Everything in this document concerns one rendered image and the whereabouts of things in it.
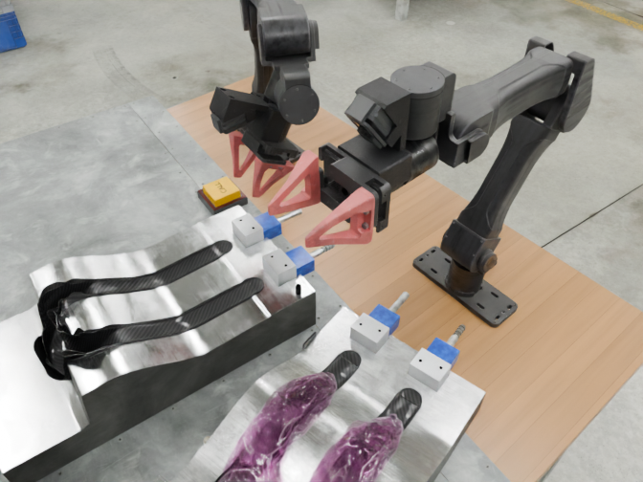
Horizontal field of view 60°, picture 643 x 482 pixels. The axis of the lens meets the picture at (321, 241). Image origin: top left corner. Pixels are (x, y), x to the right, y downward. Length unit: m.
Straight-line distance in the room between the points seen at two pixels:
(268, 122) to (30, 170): 0.74
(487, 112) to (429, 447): 0.44
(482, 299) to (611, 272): 1.40
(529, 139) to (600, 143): 2.18
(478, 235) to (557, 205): 1.69
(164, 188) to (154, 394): 0.55
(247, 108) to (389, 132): 0.30
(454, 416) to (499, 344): 0.21
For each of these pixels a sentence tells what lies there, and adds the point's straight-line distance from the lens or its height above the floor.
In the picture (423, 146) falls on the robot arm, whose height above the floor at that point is 1.22.
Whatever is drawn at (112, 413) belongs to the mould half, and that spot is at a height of 0.86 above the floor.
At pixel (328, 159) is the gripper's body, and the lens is 0.62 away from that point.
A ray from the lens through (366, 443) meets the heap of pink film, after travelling 0.75.
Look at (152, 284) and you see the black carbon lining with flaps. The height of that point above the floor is 0.88.
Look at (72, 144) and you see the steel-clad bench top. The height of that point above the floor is 0.80.
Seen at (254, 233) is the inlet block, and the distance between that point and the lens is 0.98.
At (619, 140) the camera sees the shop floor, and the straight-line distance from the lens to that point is 3.15.
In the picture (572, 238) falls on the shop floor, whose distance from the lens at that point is 2.48.
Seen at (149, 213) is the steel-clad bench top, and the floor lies 0.80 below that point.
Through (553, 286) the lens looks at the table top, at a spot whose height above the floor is 0.80.
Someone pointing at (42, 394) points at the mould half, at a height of 0.86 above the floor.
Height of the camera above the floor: 1.59
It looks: 45 degrees down
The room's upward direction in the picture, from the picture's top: straight up
